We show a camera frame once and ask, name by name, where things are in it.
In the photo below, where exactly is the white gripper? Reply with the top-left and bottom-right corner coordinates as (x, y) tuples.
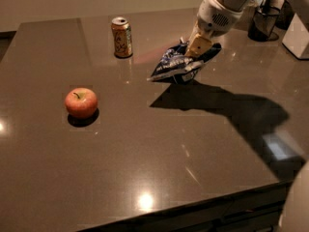
(185, 0), (242, 58)

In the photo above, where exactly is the blue potato chip bag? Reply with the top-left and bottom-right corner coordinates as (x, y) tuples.
(147, 39), (222, 85)

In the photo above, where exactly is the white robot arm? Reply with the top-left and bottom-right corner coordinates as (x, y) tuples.
(186, 0), (309, 232)

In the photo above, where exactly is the orange soda can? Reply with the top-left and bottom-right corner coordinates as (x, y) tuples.
(111, 16), (133, 58)

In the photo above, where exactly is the black mesh cup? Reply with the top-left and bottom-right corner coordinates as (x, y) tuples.
(248, 5), (280, 42)

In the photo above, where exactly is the red apple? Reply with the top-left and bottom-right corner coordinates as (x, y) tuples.
(65, 88), (98, 119)

